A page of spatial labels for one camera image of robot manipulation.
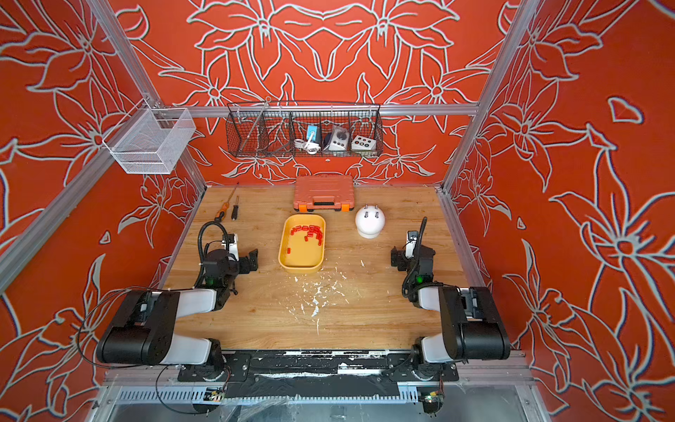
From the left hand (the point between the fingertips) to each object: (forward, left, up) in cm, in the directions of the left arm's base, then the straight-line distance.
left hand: (243, 249), depth 93 cm
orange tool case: (+30, -27, 0) cm, 40 cm away
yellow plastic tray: (+3, -18, -6) cm, 19 cm away
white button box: (+31, -42, +24) cm, 58 cm away
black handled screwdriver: (+21, +11, -4) cm, 25 cm away
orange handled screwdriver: (+17, +16, -2) cm, 24 cm away
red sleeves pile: (+13, -24, -4) cm, 27 cm away
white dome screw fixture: (+12, -46, +4) cm, 47 cm away
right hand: (+5, -59, +2) cm, 59 cm away
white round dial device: (+32, -33, +27) cm, 53 cm away
